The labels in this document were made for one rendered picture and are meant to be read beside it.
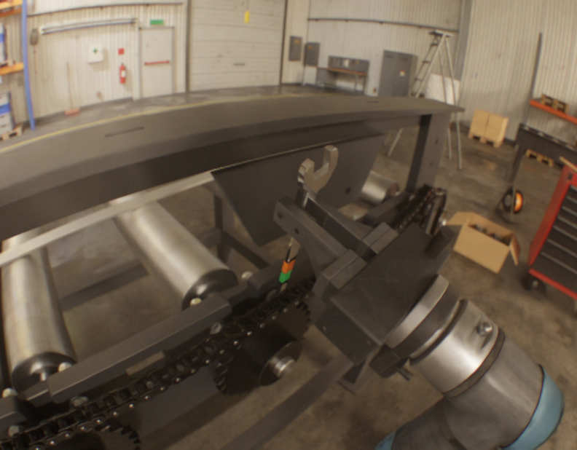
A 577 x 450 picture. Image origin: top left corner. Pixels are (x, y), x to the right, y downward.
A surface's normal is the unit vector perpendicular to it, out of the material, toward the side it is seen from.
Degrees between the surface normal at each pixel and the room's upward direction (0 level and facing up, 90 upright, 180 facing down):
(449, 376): 79
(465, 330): 30
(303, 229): 97
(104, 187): 90
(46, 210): 90
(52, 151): 0
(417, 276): 16
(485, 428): 69
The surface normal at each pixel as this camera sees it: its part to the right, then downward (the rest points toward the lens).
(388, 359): -0.71, 0.42
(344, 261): 0.18, -0.67
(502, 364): -0.07, -0.50
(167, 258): -0.30, -0.56
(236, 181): 0.70, 0.42
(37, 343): 0.31, -0.91
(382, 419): 0.07, -0.85
